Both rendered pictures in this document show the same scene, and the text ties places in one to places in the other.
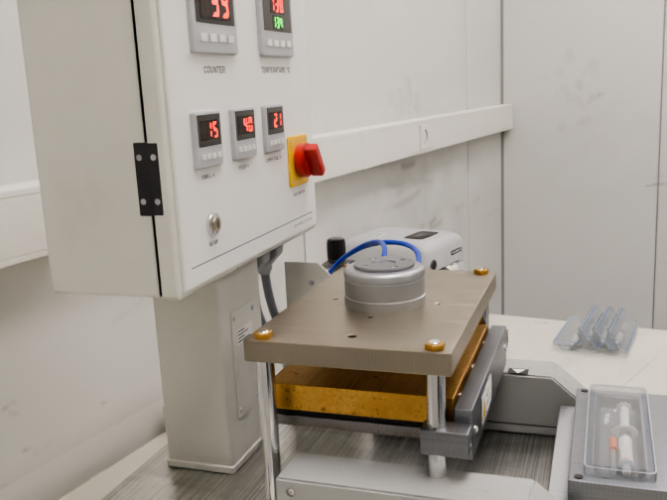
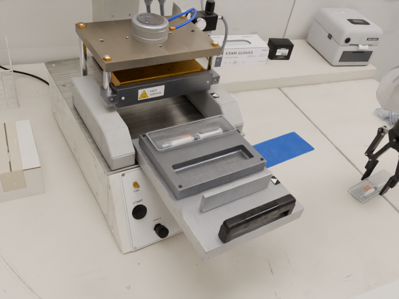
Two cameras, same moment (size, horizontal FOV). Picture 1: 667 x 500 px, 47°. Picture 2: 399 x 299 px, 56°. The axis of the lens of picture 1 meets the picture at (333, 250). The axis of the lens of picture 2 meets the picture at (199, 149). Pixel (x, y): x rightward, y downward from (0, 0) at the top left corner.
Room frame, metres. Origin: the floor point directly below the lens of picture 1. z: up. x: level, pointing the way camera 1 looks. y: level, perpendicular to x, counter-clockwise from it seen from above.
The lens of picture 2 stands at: (0.15, -0.59, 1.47)
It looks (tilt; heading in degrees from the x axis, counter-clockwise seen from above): 40 degrees down; 32
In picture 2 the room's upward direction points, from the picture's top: 11 degrees clockwise
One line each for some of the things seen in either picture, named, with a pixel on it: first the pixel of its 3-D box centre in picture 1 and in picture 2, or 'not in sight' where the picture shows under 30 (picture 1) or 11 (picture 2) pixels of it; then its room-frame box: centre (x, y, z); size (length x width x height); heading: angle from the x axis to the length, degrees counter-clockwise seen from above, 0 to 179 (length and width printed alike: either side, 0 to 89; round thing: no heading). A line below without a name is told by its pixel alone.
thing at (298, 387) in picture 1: (389, 340); (151, 53); (0.74, -0.05, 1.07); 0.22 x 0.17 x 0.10; 160
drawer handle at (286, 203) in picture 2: not in sight; (259, 216); (0.58, -0.47, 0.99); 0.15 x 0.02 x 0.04; 160
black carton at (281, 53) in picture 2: not in sight; (279, 48); (1.54, -0.01, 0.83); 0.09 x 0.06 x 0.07; 144
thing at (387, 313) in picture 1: (361, 318); (150, 38); (0.76, -0.03, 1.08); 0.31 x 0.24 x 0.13; 160
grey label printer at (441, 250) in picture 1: (405, 268); (344, 36); (1.81, -0.17, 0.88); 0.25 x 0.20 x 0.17; 56
